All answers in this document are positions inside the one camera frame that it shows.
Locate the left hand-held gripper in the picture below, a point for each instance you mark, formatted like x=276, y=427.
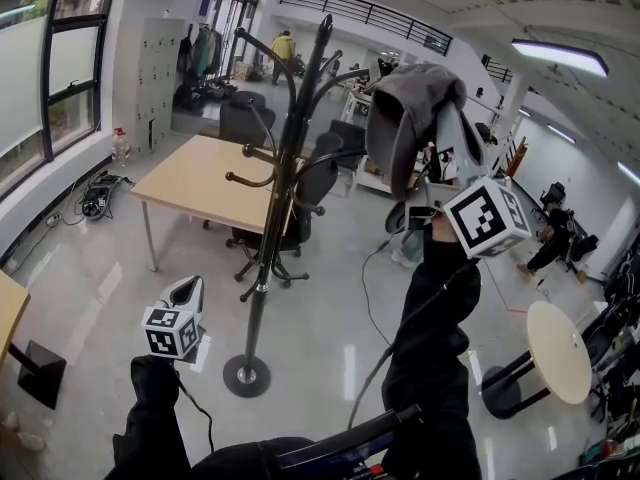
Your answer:
x=165, y=338

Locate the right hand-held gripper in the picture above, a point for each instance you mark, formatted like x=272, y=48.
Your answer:
x=485, y=218

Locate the grey baseball cap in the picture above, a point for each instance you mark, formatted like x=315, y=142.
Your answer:
x=415, y=98

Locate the black metal coat rack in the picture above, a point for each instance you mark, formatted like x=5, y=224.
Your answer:
x=259, y=293

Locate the person's right forearm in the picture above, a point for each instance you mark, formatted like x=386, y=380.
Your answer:
x=435, y=343

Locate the person's left forearm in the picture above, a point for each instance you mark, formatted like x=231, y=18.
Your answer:
x=150, y=418

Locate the brown wooden coat stand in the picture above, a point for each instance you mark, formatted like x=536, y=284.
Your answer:
x=515, y=155

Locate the long ceiling light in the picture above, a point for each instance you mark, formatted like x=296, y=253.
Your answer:
x=560, y=133
x=560, y=55
x=629, y=172
x=524, y=113

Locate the black office chair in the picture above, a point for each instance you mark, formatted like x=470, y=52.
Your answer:
x=315, y=183
x=350, y=138
x=245, y=118
x=552, y=195

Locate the light wooden table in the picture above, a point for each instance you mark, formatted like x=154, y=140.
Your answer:
x=200, y=178

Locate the black balcony railing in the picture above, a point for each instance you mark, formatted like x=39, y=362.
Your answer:
x=370, y=13

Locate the clear plastic water jug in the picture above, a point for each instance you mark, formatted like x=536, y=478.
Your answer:
x=121, y=148

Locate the small wooden desk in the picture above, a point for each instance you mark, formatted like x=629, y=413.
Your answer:
x=10, y=298

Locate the person's torso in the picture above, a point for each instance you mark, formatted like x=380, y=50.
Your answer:
x=250, y=460

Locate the grey metal lockers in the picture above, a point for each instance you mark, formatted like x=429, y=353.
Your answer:
x=160, y=78

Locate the round wooden table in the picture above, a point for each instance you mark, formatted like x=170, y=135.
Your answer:
x=557, y=353

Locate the large black-framed window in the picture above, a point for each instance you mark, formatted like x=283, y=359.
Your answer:
x=25, y=83

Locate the clothes rail with garments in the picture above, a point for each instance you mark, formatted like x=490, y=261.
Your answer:
x=200, y=53

